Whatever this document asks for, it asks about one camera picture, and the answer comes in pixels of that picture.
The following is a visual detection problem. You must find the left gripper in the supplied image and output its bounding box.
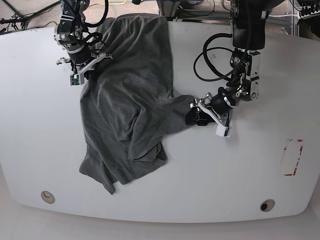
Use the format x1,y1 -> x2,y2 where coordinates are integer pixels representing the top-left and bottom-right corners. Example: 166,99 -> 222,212
184,92 -> 235,127

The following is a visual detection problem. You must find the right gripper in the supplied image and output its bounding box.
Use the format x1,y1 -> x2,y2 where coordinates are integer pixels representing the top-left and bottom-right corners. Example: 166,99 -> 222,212
56,48 -> 113,80

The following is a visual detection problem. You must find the grey T-shirt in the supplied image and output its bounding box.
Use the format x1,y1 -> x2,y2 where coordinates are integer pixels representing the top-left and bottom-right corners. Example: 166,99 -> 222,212
79,13 -> 194,194

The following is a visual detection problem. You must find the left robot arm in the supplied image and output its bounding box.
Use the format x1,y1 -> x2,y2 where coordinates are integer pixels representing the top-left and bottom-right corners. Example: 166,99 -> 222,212
196,0 -> 278,127

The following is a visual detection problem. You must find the black tripod stand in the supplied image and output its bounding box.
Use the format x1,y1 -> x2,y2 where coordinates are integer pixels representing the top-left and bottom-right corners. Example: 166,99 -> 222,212
0,0 -> 62,35

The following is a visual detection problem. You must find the red tape rectangle marking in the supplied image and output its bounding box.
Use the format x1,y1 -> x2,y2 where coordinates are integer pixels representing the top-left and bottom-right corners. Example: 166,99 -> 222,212
280,139 -> 304,177

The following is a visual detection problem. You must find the right table grommet hole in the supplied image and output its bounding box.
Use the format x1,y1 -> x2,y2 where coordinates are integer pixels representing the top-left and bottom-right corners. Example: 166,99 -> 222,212
260,199 -> 275,213

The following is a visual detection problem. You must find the table grommet hole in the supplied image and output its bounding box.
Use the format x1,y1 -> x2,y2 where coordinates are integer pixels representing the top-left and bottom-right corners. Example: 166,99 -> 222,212
260,199 -> 275,213
41,191 -> 55,204

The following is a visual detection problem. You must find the left table grommet hole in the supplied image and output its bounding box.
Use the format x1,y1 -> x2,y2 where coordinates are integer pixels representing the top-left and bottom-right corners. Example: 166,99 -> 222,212
41,191 -> 55,204

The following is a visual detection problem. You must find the white power strip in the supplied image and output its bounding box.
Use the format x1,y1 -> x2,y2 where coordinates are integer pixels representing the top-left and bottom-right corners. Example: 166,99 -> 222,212
298,11 -> 320,20

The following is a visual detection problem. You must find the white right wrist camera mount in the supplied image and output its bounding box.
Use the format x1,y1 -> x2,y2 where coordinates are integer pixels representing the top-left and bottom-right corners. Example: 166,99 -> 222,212
56,52 -> 112,86

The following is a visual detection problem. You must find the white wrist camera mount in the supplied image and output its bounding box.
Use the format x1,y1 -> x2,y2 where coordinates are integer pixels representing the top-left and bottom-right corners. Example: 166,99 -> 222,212
195,98 -> 232,138
56,52 -> 112,86

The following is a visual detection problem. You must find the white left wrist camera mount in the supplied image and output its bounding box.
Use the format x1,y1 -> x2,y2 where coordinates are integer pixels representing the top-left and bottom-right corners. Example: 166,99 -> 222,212
195,98 -> 232,138

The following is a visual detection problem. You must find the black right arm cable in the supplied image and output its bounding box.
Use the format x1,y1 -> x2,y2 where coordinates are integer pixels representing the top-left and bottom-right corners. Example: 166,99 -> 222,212
79,0 -> 110,51

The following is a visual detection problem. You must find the aluminium frame rail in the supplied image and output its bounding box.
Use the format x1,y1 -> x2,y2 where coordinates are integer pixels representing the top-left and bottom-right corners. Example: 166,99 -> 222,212
166,10 -> 296,28

